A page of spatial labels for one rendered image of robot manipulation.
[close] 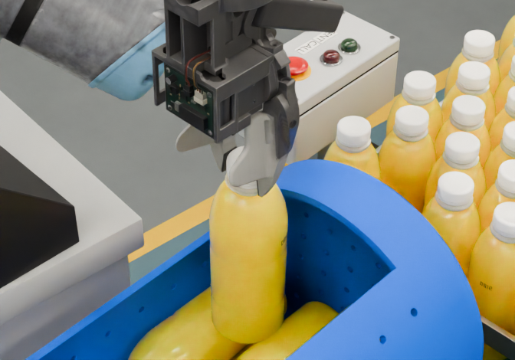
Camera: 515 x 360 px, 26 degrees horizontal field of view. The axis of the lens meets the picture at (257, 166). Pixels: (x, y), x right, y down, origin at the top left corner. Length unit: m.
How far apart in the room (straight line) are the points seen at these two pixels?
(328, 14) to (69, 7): 0.24
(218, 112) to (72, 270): 0.32
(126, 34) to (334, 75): 0.43
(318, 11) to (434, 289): 0.27
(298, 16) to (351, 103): 0.56
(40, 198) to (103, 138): 2.04
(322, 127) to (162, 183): 1.53
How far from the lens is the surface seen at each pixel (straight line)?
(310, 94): 1.34
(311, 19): 0.89
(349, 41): 1.42
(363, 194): 1.01
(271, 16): 0.85
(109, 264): 1.12
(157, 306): 1.11
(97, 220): 1.11
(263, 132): 0.89
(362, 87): 1.43
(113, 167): 2.96
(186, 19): 0.80
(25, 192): 1.02
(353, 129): 1.29
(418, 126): 1.31
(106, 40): 1.01
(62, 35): 1.02
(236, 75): 0.82
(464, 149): 1.28
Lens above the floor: 1.90
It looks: 40 degrees down
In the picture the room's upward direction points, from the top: straight up
